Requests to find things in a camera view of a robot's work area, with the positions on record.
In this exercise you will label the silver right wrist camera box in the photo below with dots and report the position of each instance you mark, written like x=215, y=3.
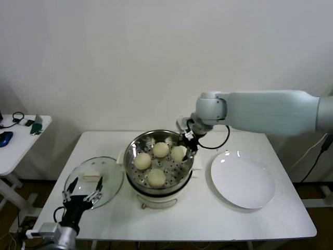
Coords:
x=182, y=124

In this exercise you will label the dark green flat object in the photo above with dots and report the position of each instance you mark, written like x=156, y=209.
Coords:
x=36, y=128

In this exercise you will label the blue computer mouse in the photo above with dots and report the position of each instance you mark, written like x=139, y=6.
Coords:
x=5, y=138

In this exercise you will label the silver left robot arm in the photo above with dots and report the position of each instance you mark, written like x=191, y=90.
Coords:
x=66, y=238

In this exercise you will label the white round plate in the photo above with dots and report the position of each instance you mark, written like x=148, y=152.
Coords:
x=242, y=182

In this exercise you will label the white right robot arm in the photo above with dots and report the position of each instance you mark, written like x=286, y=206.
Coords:
x=265, y=112

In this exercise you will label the cream electric cooking pot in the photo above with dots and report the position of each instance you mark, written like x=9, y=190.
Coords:
x=156, y=201

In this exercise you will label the small black device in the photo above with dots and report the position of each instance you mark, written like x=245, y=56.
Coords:
x=30, y=122

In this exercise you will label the stainless steel steamer basket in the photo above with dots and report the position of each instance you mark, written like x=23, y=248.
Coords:
x=132, y=172

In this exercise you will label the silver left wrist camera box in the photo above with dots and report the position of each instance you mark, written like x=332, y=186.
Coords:
x=48, y=229

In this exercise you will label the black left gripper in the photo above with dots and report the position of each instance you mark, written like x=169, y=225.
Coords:
x=75, y=208

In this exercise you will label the white floor stand frame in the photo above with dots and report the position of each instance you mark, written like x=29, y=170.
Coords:
x=317, y=203

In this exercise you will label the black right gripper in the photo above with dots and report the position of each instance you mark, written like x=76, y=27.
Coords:
x=192, y=142

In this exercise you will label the white steamed baozi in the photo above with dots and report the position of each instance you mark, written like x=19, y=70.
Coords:
x=142, y=161
x=160, y=149
x=156, y=177
x=177, y=153

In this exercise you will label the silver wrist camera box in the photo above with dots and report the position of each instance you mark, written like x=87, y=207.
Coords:
x=48, y=229
x=182, y=124

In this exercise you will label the white side table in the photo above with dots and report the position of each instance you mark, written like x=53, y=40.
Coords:
x=18, y=153

